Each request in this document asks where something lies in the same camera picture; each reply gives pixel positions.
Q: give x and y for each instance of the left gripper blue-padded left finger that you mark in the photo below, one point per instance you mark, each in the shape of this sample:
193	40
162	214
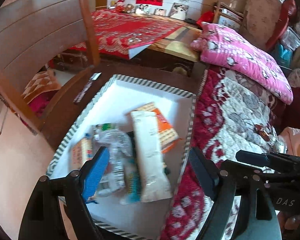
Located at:
92	172

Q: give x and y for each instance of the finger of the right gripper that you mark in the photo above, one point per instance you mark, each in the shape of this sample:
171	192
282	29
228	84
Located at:
251	158

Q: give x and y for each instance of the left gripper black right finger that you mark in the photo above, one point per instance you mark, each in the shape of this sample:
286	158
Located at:
206	172

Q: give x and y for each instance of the clear bag of dried dates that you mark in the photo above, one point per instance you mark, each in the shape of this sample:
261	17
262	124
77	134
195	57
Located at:
120	148

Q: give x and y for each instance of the dark green cracker pack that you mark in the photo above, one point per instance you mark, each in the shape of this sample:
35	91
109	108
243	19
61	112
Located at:
132	177

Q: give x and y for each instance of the small green white snack pack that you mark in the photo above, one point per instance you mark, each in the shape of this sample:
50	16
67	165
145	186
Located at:
100	128

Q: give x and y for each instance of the orange soda cracker pack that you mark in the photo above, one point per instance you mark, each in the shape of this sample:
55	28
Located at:
167	134

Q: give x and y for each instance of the long white snack pack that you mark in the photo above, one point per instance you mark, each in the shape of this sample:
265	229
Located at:
154	183

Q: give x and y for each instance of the Hokkaido cracker pack blue white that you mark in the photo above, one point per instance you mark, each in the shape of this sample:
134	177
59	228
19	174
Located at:
81	152

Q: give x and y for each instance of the person's right hand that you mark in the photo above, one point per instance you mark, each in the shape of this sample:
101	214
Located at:
289	225

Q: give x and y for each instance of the silver grey snack pack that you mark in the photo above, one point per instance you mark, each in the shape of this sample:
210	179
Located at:
276	143

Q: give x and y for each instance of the pink plastic bag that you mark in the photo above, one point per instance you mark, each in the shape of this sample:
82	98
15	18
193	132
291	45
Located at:
291	136

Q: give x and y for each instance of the floral fleece blanket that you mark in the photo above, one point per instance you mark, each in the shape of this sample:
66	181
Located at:
228	106

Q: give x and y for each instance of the white striped tray box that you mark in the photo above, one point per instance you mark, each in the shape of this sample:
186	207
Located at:
137	220

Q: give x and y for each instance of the dark wooden side table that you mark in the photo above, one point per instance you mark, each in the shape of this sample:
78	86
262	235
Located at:
69	111

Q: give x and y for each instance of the brown checkered cushion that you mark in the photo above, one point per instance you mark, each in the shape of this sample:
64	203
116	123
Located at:
42	82

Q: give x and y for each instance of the teal bag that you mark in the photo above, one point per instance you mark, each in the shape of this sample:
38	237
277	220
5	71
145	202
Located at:
283	56

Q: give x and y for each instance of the pink penguin quilt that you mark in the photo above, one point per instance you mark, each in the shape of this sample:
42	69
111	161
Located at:
224	47

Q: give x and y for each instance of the wooden cabinet table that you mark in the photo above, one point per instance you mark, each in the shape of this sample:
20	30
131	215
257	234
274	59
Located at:
172	53

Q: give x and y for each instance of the red embroidered tablecloth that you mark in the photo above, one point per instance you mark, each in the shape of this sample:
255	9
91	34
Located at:
118	33

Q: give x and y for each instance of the wooden shelf rack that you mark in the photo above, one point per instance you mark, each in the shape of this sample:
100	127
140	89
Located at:
226	16

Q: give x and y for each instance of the wooden chair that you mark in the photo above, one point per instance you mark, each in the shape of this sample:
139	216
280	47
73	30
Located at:
32	32

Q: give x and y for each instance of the large wedding photo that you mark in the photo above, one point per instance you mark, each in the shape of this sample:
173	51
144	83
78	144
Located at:
178	11

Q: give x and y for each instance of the teddy bear plush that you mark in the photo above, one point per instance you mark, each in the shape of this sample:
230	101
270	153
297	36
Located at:
129	9

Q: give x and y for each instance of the small framed photo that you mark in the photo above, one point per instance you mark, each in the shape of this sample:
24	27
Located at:
160	12

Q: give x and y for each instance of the santa plush toy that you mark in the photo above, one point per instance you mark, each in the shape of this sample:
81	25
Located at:
120	6

